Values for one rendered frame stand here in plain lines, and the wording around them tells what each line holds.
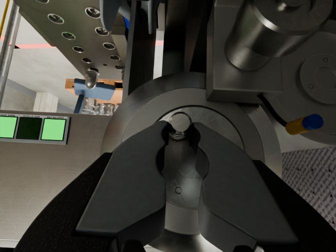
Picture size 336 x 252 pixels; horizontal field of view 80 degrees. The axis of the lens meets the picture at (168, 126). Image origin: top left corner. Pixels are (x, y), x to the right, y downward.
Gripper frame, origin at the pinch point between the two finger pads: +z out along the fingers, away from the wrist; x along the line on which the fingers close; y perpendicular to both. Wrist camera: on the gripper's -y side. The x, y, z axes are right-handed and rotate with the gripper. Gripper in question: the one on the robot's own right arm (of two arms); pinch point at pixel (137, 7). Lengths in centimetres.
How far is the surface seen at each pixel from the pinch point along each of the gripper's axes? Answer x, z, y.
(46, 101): -227, 347, -90
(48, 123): -25.4, 29.3, 8.2
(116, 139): -0.2, -3.0, 15.1
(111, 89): -60, 190, -62
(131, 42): 0.1, -2.0, 5.6
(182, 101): 5.1, -3.5, 11.7
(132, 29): 0.1, -2.0, 4.3
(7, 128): -35.2, 29.3, 10.1
